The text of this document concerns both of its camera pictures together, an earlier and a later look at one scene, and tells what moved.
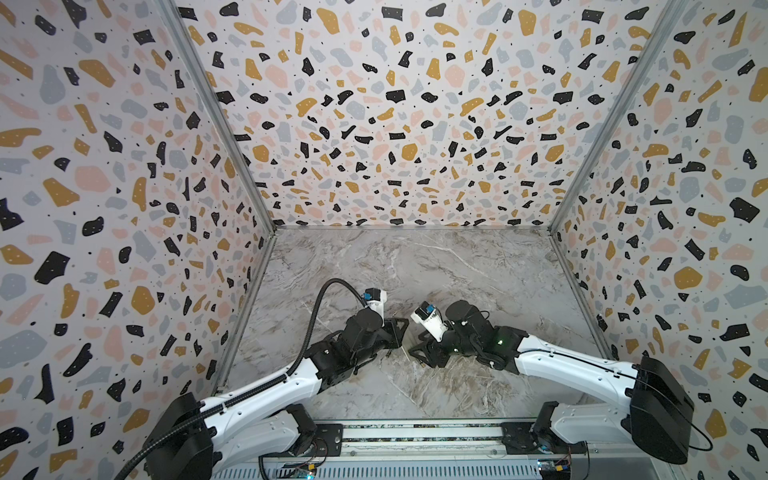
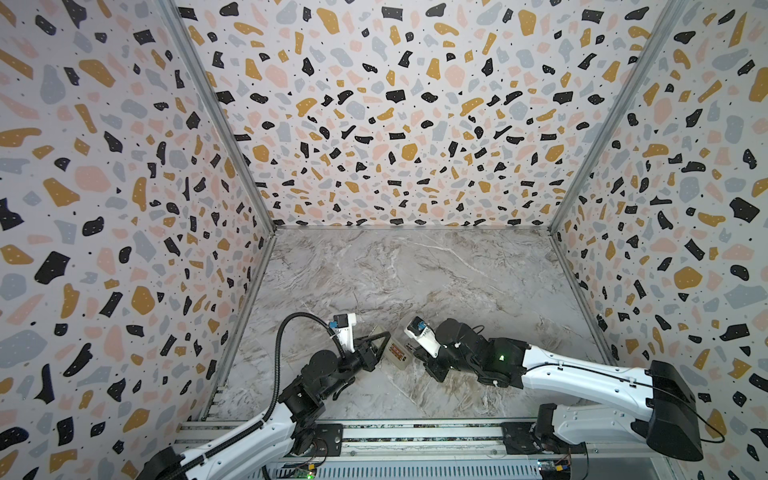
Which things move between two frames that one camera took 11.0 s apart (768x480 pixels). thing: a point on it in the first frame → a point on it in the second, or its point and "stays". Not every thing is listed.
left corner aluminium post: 223,111 stays
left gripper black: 391,327 → 366,355
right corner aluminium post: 668,21 stays
